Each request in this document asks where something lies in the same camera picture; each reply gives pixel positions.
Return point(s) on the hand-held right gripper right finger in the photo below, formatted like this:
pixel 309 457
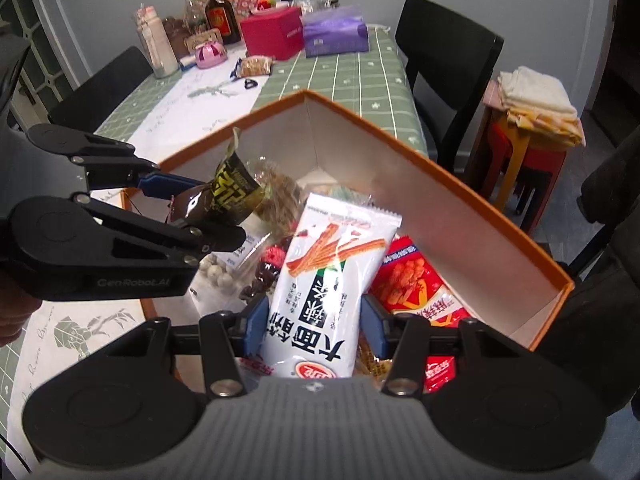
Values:
pixel 372 320

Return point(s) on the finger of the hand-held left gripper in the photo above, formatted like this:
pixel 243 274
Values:
pixel 200 240
pixel 170 182

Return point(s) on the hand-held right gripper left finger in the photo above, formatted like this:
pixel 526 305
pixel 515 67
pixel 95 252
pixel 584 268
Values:
pixel 255 320

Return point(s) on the small bun packet blue label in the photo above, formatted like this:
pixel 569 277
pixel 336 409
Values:
pixel 217 272

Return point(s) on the black yellow chocolate packet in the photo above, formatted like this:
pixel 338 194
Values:
pixel 225 195

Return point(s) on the small cola bottle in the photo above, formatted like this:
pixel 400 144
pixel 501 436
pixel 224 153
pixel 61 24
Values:
pixel 270 260

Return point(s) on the white red snack packet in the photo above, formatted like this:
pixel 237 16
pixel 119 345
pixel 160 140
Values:
pixel 320 285

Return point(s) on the clear nut packet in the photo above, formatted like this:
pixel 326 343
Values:
pixel 280 185

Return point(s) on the orange cardboard box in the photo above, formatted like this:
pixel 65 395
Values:
pixel 450 200

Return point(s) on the black chair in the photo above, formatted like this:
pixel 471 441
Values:
pixel 450 60
pixel 100 95

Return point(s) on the white blue tube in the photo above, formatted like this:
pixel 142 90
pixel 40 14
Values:
pixel 188 63

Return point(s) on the small black scissors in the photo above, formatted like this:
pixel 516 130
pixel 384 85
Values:
pixel 250 84

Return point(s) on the pink round container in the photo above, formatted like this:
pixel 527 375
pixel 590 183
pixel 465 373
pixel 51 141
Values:
pixel 211 56

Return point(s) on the white water bottle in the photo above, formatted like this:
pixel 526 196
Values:
pixel 159 45

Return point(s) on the clear peanut snack packet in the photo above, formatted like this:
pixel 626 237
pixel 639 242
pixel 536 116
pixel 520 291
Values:
pixel 255 66

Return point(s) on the small beige box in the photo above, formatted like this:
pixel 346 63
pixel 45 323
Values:
pixel 202 40

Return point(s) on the brown bag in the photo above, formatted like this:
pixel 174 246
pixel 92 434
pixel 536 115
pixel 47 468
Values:
pixel 175 35

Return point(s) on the clear bottle green label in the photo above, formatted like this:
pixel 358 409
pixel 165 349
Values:
pixel 194 17

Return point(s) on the glass panel door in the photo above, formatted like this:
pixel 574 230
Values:
pixel 50 60

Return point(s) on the brown liquor bottle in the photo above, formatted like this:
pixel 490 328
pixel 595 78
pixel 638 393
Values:
pixel 220 15

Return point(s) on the pink square box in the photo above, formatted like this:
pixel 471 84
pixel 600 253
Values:
pixel 270 35

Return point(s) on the small red toy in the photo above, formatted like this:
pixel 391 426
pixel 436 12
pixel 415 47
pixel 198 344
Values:
pixel 267 2

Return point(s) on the green white printed tablecloth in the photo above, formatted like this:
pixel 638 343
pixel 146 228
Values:
pixel 350 85

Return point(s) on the purple tissue pack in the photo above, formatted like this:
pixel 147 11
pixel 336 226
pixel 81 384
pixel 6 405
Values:
pixel 335 32

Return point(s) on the red plastic stool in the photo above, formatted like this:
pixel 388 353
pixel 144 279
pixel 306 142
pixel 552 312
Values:
pixel 540 160

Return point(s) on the black jacket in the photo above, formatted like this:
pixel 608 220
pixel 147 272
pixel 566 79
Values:
pixel 610 210

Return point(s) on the folded white towels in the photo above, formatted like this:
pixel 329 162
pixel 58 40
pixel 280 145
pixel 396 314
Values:
pixel 540 100

